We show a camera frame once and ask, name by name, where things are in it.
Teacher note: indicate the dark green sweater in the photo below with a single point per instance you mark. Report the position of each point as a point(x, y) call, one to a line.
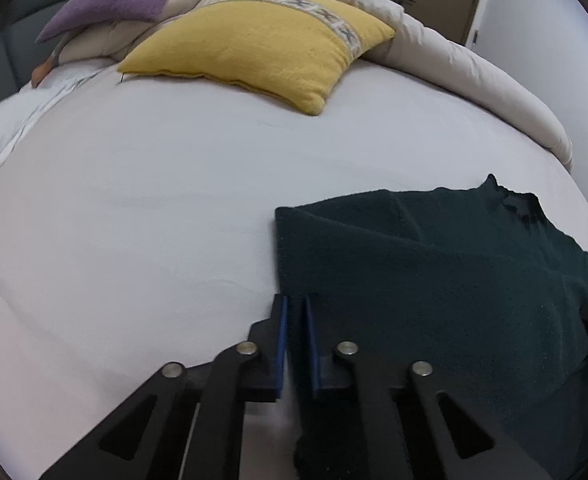
point(449, 285)

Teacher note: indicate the white folded sheet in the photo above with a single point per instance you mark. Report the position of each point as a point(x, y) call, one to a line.
point(34, 105)

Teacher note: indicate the yellow cushion with patterned band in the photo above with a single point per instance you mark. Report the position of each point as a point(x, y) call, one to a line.
point(254, 40)

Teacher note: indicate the grey upholstered headboard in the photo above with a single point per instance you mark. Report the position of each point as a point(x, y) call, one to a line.
point(9, 35)

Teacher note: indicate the orange and grey soft toy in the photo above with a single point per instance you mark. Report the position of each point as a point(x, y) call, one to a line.
point(41, 72)

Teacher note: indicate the bed with white sheet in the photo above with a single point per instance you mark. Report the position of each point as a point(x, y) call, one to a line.
point(149, 210)

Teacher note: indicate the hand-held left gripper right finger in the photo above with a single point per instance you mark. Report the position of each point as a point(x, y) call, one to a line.
point(310, 340)

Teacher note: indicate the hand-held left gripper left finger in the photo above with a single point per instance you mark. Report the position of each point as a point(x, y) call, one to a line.
point(280, 340)

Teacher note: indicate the beige duvet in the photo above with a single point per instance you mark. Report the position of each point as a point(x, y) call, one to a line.
point(474, 70)

